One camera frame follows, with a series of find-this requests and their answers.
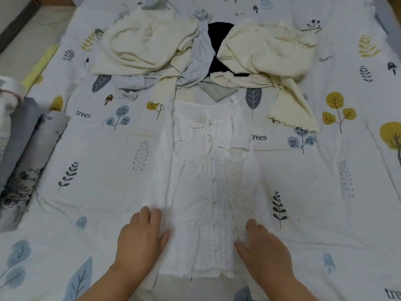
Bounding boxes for person's left hand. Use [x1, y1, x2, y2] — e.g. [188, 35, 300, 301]
[113, 207, 171, 284]

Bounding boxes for person's right hand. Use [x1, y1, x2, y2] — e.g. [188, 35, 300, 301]
[233, 218, 295, 290]

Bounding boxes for bed with leaf print bedding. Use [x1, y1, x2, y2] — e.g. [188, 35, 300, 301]
[0, 0, 401, 301]

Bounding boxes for white dotted blouse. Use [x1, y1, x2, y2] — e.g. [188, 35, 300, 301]
[141, 99, 274, 281]

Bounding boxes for light blue denim jeans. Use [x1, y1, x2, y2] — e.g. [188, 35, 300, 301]
[0, 97, 43, 193]

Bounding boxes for sage green zip jacket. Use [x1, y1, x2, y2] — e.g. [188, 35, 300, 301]
[198, 78, 240, 103]

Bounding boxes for grey Chip n Dale shirt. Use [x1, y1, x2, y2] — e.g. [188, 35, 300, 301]
[112, 8, 215, 102]

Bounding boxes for cartoon print pajama top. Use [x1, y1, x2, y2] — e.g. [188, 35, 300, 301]
[0, 75, 27, 154]

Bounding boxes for black garment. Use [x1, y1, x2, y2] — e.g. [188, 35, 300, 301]
[207, 22, 237, 77]

